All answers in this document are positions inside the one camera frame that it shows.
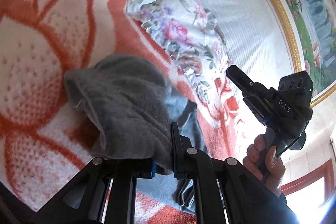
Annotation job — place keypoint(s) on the floral pillow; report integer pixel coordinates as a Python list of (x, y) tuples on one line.
[(183, 37)]

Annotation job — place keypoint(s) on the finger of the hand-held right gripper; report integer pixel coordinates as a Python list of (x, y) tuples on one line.
[(237, 78)]

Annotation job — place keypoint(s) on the red wooden door frame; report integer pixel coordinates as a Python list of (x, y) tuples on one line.
[(309, 176)]

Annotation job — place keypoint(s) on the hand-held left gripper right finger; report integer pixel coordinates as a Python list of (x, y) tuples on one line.
[(179, 146)]

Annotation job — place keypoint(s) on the person's right hand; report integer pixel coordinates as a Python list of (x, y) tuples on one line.
[(270, 161)]

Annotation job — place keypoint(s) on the gold framed wall picture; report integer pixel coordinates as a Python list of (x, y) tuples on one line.
[(309, 3)]

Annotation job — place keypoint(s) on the orange and white blanket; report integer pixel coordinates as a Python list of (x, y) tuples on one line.
[(31, 56)]

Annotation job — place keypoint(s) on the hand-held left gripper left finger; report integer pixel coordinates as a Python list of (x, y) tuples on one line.
[(153, 170)]

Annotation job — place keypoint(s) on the grey pants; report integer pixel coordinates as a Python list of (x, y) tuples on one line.
[(126, 98)]

